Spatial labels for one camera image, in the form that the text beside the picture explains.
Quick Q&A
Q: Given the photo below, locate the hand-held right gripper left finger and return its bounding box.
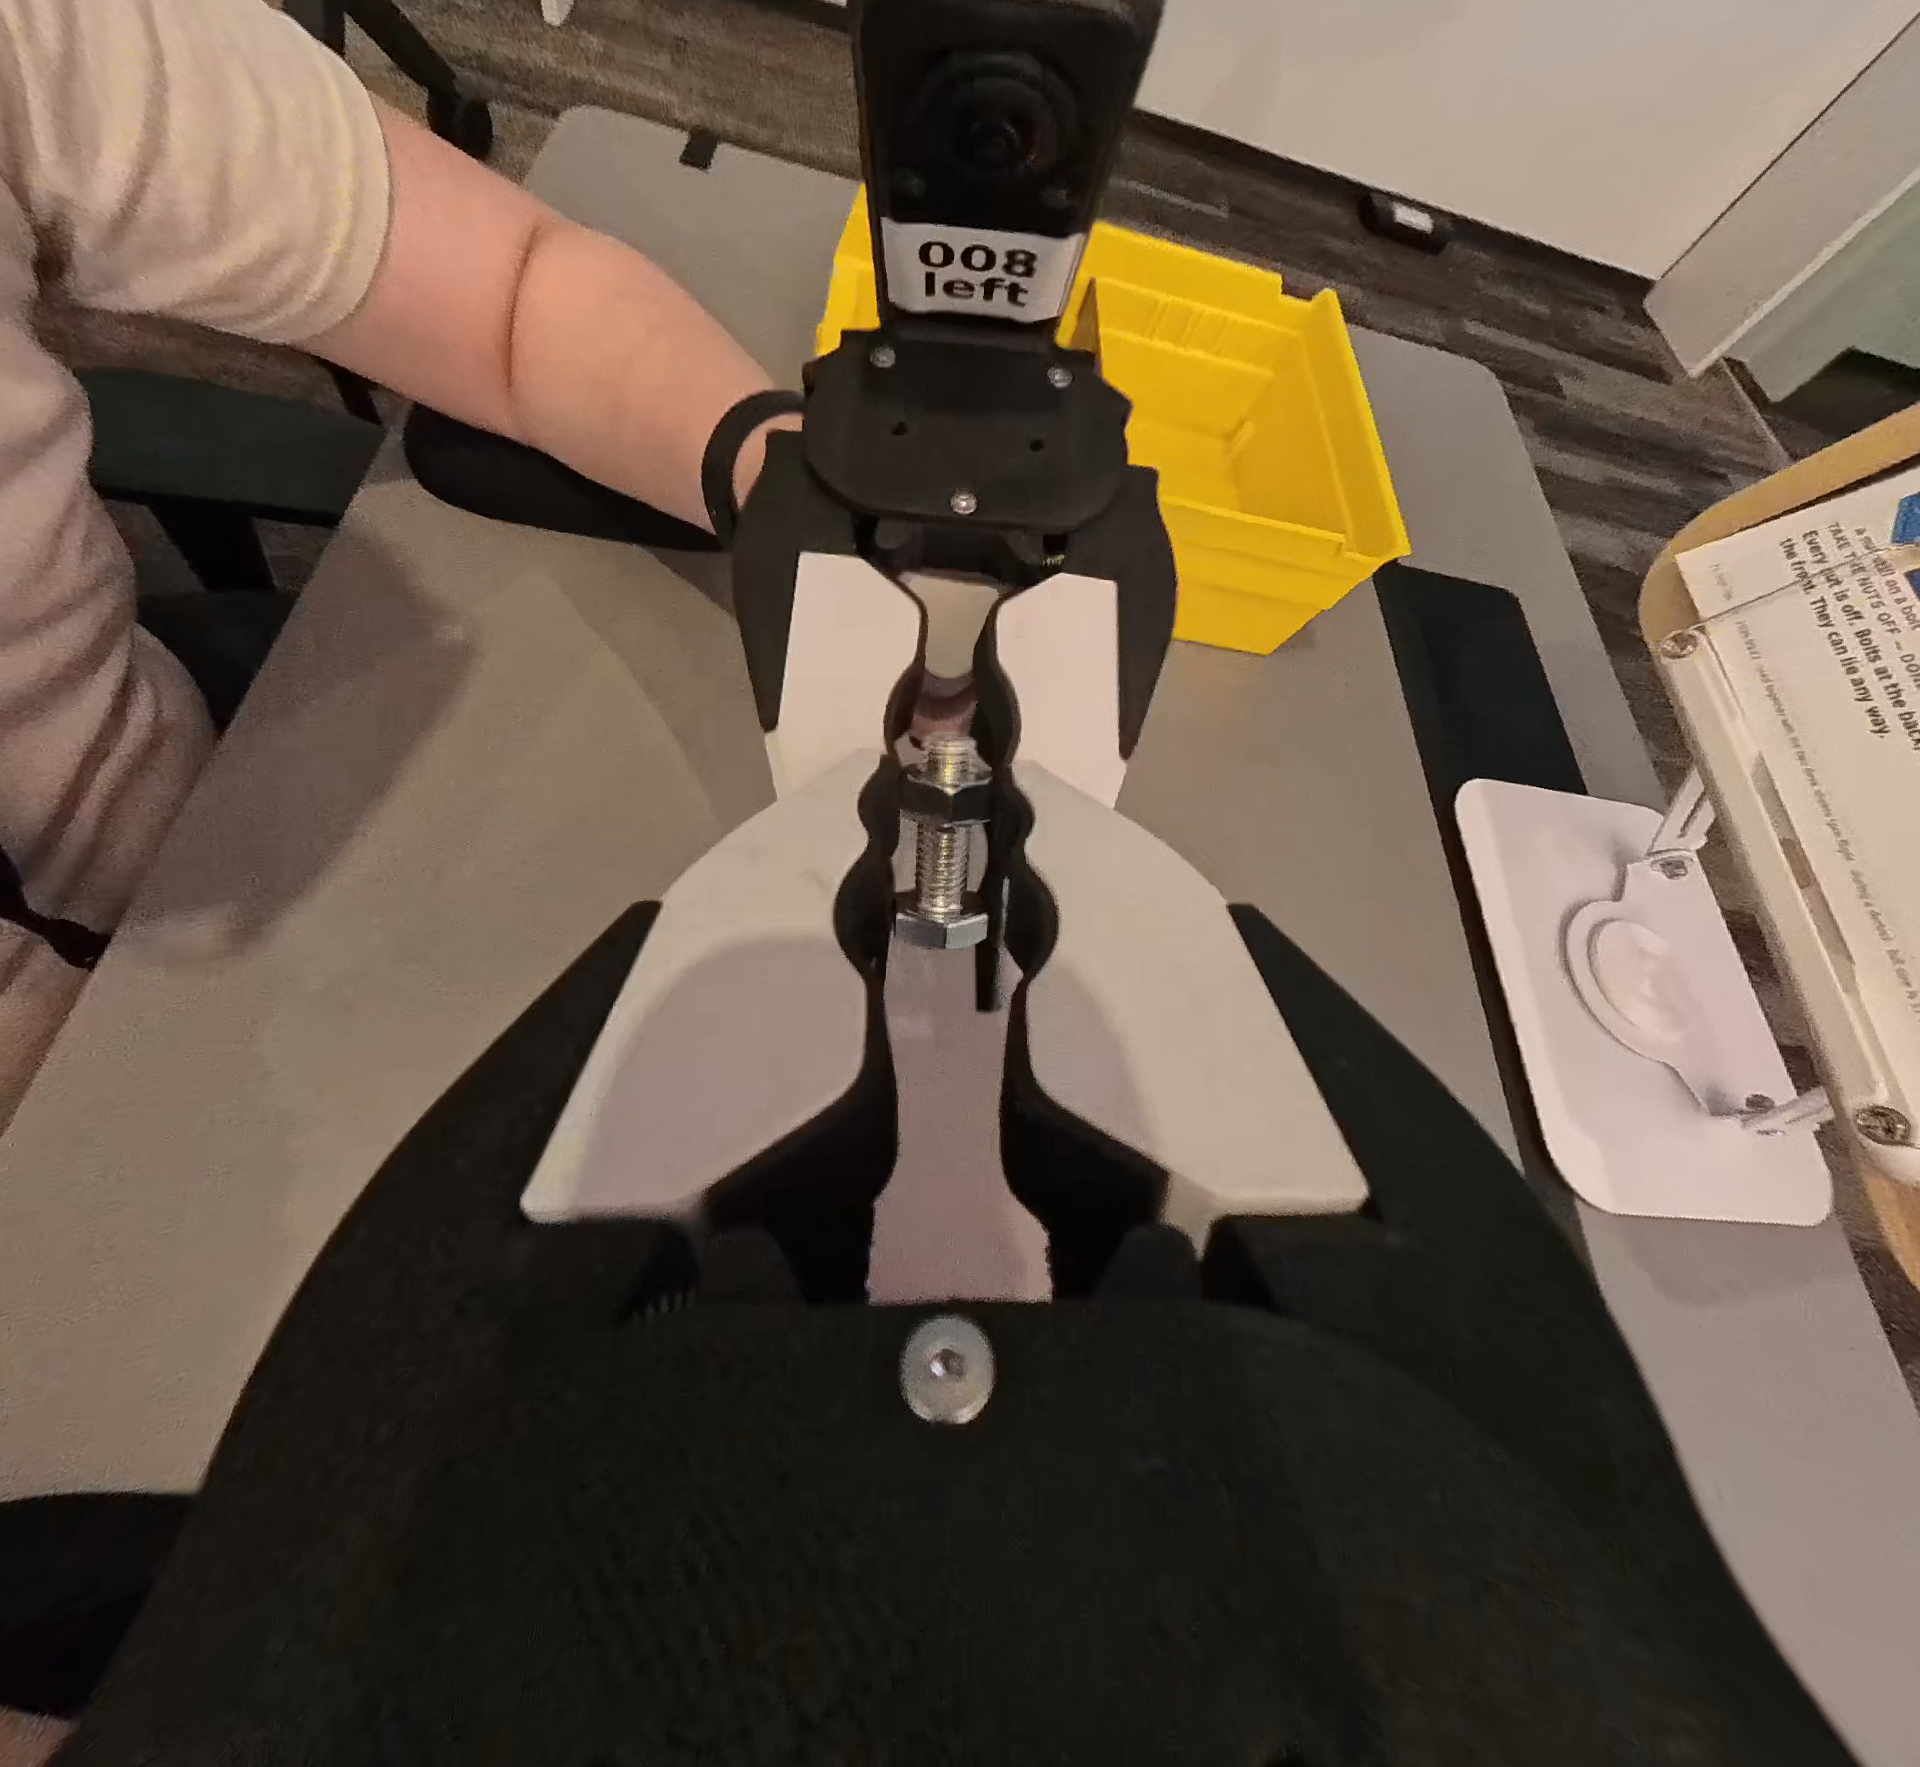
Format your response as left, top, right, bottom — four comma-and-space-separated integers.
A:
518, 747, 910, 1224

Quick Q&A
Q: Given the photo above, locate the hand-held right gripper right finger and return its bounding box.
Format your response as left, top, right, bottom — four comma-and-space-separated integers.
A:
975, 761, 1374, 1228

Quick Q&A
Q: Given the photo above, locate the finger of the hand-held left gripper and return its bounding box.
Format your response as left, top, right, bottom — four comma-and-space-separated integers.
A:
769, 551, 936, 803
975, 573, 1130, 811

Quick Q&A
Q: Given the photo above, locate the silver hex bolt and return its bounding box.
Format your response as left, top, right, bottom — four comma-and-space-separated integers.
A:
895, 735, 992, 952

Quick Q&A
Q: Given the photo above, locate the yellow plastic bin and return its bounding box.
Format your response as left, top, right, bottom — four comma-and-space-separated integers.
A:
814, 183, 1412, 655

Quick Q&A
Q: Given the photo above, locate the white stand base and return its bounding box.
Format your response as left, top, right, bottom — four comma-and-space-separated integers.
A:
1454, 777, 1837, 1224

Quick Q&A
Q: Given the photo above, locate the wooden display board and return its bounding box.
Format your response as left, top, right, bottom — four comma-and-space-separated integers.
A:
1639, 409, 1920, 1288

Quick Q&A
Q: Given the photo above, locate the dark office chair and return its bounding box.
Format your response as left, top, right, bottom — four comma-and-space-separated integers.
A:
82, 363, 392, 733

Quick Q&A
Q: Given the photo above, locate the printed instruction sheet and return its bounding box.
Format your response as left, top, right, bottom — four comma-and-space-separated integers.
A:
1672, 491, 1920, 1122

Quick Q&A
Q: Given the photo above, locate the black chair base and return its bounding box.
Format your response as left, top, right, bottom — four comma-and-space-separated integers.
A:
105, 0, 499, 163

